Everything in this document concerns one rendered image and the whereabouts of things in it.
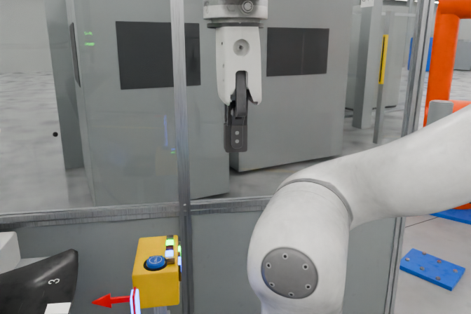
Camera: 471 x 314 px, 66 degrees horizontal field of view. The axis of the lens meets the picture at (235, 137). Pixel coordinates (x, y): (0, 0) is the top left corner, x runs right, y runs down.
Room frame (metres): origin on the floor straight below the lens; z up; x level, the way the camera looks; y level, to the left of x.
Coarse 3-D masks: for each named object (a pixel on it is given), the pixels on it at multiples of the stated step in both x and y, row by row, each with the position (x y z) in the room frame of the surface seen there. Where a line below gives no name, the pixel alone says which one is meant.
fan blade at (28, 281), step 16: (64, 256) 0.54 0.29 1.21; (16, 272) 0.51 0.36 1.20; (32, 272) 0.51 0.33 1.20; (48, 272) 0.50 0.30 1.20; (64, 272) 0.50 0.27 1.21; (0, 288) 0.48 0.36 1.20; (16, 288) 0.47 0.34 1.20; (32, 288) 0.47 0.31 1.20; (48, 288) 0.47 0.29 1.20; (64, 288) 0.47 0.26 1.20; (0, 304) 0.44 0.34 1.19; (16, 304) 0.44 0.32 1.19; (32, 304) 0.45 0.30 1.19
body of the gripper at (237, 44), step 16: (224, 32) 0.46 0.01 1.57; (240, 32) 0.45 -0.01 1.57; (256, 32) 0.46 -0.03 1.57; (224, 48) 0.45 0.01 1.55; (240, 48) 0.55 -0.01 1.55; (256, 48) 0.45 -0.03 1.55; (224, 64) 0.45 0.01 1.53; (240, 64) 0.45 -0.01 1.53; (256, 64) 0.45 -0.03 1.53; (224, 80) 0.45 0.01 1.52; (256, 80) 0.45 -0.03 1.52; (224, 96) 0.45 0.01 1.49; (256, 96) 0.45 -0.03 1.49
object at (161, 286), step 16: (144, 240) 0.82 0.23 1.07; (160, 240) 0.82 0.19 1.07; (176, 240) 0.82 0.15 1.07; (144, 256) 0.75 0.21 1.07; (176, 256) 0.75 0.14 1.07; (144, 272) 0.69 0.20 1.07; (160, 272) 0.69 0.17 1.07; (176, 272) 0.70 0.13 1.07; (144, 288) 0.68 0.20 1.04; (160, 288) 0.69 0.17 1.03; (176, 288) 0.69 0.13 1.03; (144, 304) 0.68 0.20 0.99; (160, 304) 0.69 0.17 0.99; (176, 304) 0.69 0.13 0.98
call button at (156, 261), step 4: (156, 256) 0.74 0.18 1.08; (160, 256) 0.74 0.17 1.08; (148, 260) 0.72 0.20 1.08; (152, 260) 0.72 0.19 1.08; (156, 260) 0.72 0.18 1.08; (160, 260) 0.72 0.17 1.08; (164, 260) 0.72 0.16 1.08; (148, 264) 0.71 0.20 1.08; (152, 264) 0.70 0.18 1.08; (156, 264) 0.70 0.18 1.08; (160, 264) 0.71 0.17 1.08
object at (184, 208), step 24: (432, 0) 1.31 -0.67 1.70; (408, 120) 1.31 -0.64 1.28; (0, 216) 1.10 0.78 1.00; (24, 216) 1.10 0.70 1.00; (48, 216) 1.11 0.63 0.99; (72, 216) 1.12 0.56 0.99; (96, 216) 1.14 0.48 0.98; (120, 216) 1.14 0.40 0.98; (144, 216) 1.16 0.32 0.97; (168, 216) 1.17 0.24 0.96; (192, 264) 1.18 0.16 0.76; (192, 288) 1.18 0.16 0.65; (192, 312) 1.18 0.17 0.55
